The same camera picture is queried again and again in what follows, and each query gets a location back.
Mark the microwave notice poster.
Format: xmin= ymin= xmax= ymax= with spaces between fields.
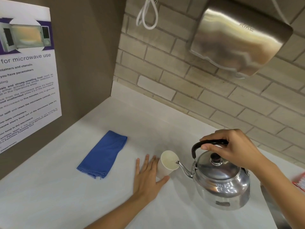
xmin=0 ymin=0 xmax=62 ymax=154

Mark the person's left forearm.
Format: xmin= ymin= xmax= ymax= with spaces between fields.
xmin=84 ymin=192 xmax=154 ymax=229

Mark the blue folded cloth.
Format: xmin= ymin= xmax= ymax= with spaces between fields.
xmin=76 ymin=130 xmax=128 ymax=180

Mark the white paper cup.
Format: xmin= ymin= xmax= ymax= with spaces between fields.
xmin=156 ymin=150 xmax=179 ymax=180

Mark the stainless steel hand dryer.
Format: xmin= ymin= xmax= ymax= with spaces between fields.
xmin=189 ymin=0 xmax=294 ymax=79

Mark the person's left hand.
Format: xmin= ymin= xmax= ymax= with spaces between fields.
xmin=133 ymin=154 xmax=170 ymax=203

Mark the red and white packet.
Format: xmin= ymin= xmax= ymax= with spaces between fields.
xmin=292 ymin=172 xmax=305 ymax=191

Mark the person's right forearm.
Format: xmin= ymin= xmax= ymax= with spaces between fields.
xmin=252 ymin=157 xmax=305 ymax=229

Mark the person's right hand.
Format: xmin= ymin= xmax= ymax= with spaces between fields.
xmin=199 ymin=129 xmax=264 ymax=173

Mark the white looped cable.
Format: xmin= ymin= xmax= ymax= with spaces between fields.
xmin=136 ymin=0 xmax=159 ymax=30

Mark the silver metal kettle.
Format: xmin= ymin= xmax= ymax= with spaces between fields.
xmin=176 ymin=139 xmax=251 ymax=211

